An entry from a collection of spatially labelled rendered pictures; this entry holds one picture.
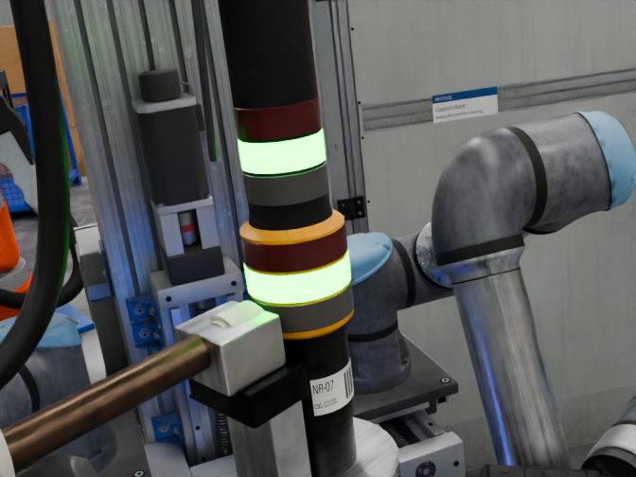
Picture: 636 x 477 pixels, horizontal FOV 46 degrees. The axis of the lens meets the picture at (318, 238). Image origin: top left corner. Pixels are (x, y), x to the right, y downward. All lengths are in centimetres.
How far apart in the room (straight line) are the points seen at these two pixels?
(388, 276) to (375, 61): 108
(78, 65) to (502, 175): 66
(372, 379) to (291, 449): 90
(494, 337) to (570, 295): 180
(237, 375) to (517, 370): 55
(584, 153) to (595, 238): 173
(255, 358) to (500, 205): 54
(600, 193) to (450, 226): 18
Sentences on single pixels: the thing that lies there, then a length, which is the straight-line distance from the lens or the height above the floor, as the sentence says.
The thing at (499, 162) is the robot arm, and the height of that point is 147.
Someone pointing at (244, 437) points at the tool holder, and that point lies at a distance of 32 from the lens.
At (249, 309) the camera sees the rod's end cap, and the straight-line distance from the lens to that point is 29.
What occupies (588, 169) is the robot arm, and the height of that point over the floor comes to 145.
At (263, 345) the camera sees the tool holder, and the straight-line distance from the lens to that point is 29.
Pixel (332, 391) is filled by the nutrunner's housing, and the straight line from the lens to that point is 32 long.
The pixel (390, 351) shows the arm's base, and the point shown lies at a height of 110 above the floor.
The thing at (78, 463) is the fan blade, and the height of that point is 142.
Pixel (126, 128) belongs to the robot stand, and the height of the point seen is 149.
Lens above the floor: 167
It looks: 19 degrees down
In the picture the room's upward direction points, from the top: 7 degrees counter-clockwise
